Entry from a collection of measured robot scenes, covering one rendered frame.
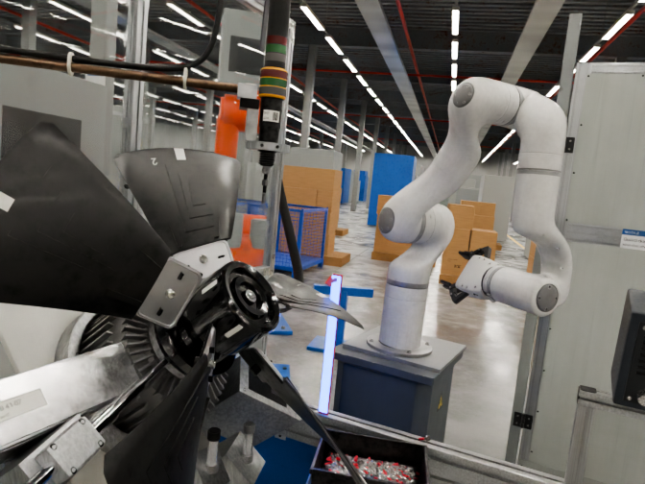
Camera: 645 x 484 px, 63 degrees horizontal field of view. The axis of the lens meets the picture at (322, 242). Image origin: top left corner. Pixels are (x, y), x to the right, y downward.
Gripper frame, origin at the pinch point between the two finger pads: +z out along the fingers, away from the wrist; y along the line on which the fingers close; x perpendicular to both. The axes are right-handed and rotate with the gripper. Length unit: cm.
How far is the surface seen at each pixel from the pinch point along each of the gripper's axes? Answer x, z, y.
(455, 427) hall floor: -162, 130, -43
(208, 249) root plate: 65, -29, -30
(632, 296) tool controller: 1.1, -48.9, 4.8
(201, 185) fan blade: 70, -20, -22
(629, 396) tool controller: -7, -52, -11
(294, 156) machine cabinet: -229, 988, 214
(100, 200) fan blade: 83, -42, -32
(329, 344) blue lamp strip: 23.9, -7.0, -33.8
